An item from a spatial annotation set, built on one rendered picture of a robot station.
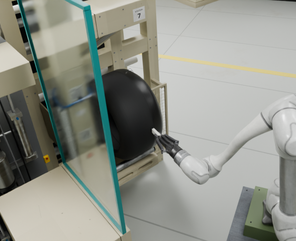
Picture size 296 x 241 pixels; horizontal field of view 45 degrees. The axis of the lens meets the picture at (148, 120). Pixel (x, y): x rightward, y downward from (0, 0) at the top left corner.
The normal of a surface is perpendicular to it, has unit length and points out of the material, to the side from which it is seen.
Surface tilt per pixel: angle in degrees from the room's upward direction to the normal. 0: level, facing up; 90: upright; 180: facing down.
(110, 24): 90
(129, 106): 45
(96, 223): 0
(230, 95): 0
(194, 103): 0
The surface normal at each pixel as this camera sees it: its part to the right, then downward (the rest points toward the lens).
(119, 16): 0.60, 0.45
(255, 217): -0.08, -0.81
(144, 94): 0.34, -0.33
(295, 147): -0.11, 0.50
